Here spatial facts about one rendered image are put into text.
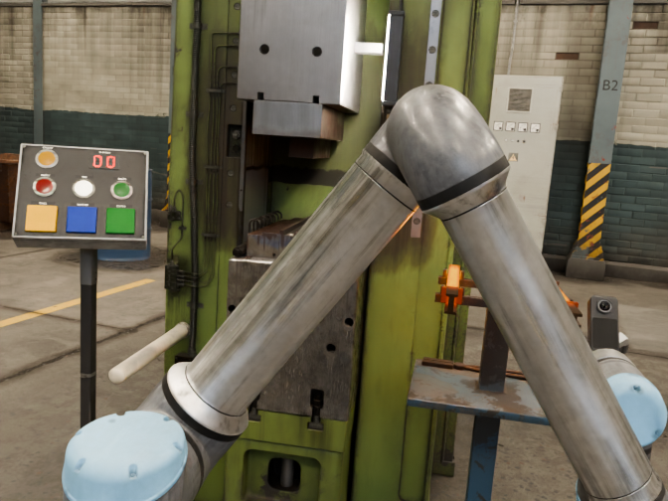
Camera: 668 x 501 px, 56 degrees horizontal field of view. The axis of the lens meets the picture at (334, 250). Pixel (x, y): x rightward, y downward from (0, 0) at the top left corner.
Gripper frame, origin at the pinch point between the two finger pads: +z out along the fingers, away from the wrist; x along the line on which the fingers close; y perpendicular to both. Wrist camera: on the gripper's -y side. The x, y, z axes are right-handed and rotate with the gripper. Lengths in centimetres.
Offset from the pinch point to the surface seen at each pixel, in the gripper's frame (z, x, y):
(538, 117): 573, 59, -73
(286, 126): 53, -74, -35
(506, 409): 20.4, -9.3, 26.3
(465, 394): 26.5, -18.5, 26.3
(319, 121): 53, -65, -37
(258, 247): 53, -80, 0
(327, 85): 53, -63, -47
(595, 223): 591, 134, 32
